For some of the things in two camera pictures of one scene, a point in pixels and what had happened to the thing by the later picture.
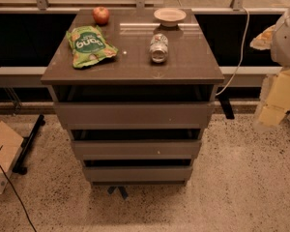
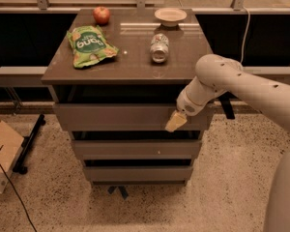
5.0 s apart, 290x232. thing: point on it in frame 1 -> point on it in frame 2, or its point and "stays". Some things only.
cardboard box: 6,145 stays
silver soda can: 159,47 stays
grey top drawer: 135,115 stays
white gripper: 287,41 -> 186,104
